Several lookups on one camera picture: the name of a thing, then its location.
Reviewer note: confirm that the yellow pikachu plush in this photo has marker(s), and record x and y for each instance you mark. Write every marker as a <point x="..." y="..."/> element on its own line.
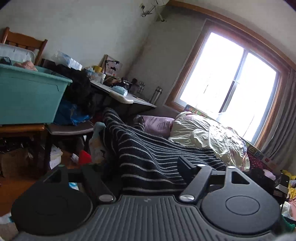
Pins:
<point x="291" y="184"/>

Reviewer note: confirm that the purple pillow by desk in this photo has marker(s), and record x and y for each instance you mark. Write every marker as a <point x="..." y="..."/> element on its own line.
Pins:
<point x="154" y="125"/>

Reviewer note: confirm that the stack of folded clothes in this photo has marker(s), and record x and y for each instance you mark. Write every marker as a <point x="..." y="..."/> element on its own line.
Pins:
<point x="98" y="153"/>

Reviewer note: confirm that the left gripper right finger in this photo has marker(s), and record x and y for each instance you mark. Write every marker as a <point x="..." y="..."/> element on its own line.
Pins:
<point x="196" y="178"/>

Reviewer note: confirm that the blue plastic bag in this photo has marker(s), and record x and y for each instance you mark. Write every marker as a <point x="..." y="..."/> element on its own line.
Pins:
<point x="68" y="114"/>

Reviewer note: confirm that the cream pink crumpled duvet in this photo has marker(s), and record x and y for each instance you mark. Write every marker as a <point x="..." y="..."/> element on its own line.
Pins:
<point x="190" y="129"/>

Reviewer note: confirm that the steel thermos bottle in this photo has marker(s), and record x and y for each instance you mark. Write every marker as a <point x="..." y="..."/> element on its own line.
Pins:
<point x="156" y="95"/>

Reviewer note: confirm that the grey curtain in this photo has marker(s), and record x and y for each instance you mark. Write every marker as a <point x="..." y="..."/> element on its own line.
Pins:
<point x="280" y="142"/>

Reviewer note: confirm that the teal plastic storage bin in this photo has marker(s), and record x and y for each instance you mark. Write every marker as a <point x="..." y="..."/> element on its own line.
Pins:
<point x="30" y="97"/>

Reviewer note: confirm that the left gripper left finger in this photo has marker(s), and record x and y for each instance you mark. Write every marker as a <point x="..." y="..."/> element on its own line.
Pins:
<point x="94" y="186"/>

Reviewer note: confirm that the wooden chair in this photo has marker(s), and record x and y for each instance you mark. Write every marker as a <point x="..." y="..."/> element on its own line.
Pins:
<point x="25" y="42"/>

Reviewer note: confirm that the dark red dotted cloth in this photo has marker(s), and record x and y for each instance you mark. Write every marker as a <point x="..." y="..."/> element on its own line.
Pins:
<point x="256" y="163"/>

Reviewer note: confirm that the black white striped shirt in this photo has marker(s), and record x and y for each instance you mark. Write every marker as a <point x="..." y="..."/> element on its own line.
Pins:
<point x="148" y="164"/>

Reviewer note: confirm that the dark side desk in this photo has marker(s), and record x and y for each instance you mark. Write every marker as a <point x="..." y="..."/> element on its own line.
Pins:
<point x="127" y="107"/>

